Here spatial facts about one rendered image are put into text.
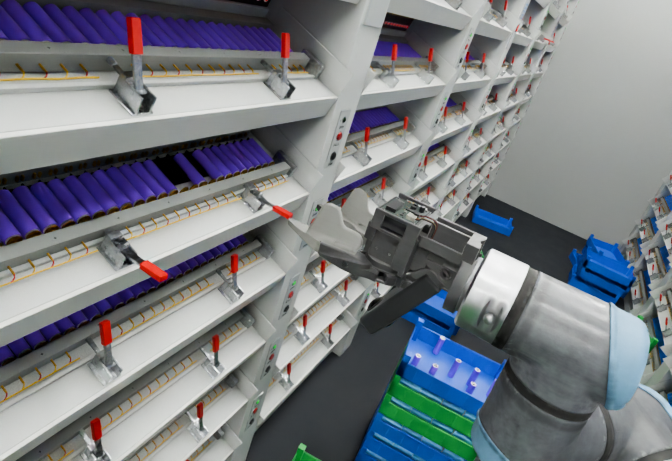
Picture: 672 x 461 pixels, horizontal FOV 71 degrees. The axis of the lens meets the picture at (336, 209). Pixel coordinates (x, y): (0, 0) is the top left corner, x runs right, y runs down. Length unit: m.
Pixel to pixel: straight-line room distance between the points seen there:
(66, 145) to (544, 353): 0.48
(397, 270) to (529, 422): 0.19
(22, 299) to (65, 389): 0.20
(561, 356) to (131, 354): 0.59
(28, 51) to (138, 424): 0.66
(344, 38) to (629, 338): 0.63
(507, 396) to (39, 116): 0.52
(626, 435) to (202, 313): 0.64
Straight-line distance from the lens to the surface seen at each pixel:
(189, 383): 1.03
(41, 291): 0.60
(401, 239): 0.49
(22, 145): 0.48
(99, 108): 0.53
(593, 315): 0.50
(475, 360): 1.60
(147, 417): 0.98
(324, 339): 1.79
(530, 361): 0.51
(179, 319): 0.86
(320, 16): 0.90
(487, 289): 0.48
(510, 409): 0.54
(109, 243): 0.63
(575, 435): 0.56
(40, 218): 0.64
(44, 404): 0.75
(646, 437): 0.65
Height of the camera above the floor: 1.34
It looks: 25 degrees down
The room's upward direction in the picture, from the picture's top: 18 degrees clockwise
